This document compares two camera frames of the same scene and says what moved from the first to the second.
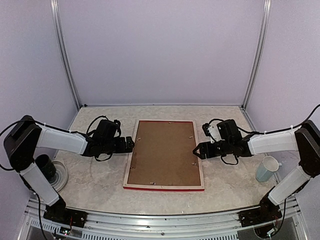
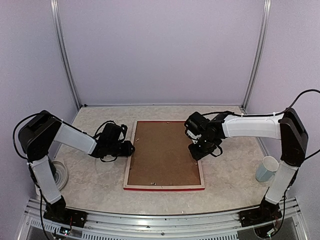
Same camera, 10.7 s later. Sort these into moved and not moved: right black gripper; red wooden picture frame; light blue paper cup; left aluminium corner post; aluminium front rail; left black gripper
Moved: left black gripper; right black gripper
Not moved: light blue paper cup; red wooden picture frame; left aluminium corner post; aluminium front rail
